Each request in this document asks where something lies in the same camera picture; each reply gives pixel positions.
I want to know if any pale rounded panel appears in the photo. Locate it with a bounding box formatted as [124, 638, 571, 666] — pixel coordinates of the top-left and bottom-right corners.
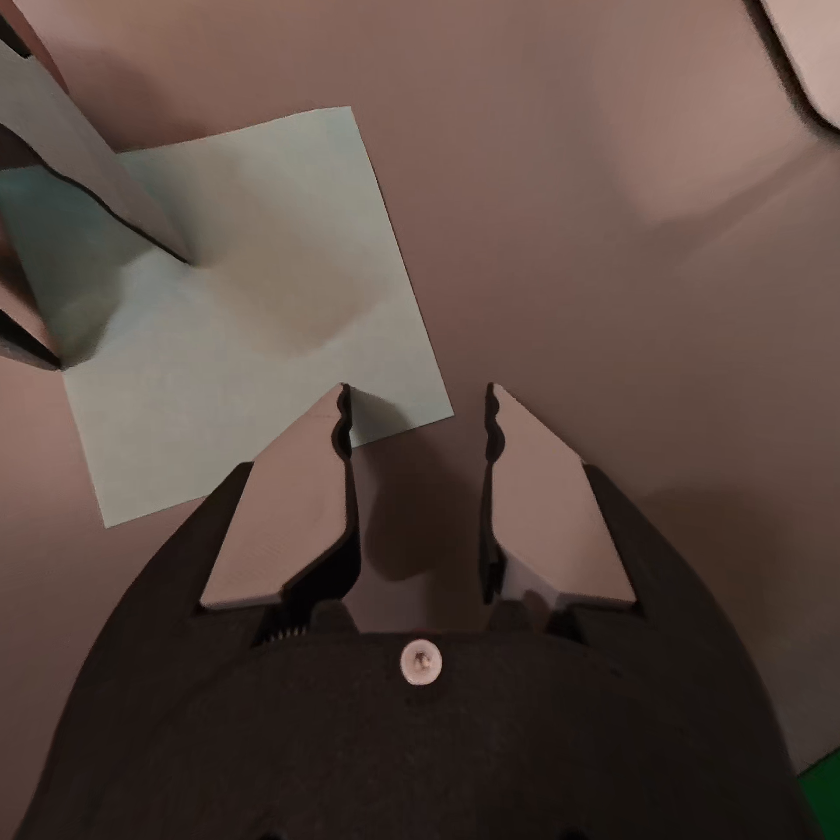
[761, 0, 840, 130]

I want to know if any green sheet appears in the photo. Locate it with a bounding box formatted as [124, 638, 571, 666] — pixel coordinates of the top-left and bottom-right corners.
[791, 753, 840, 840]

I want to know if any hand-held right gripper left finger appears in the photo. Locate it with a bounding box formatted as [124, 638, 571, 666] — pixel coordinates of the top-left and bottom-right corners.
[199, 382, 363, 611]

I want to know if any leaf-patterned origami paper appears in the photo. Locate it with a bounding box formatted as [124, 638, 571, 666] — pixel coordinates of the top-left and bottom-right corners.
[0, 105, 455, 529]

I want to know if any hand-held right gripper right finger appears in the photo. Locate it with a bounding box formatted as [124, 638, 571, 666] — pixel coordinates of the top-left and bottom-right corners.
[478, 382, 637, 613]

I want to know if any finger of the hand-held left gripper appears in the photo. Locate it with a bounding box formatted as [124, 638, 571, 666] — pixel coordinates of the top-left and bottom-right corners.
[0, 39, 193, 265]
[0, 217, 63, 374]

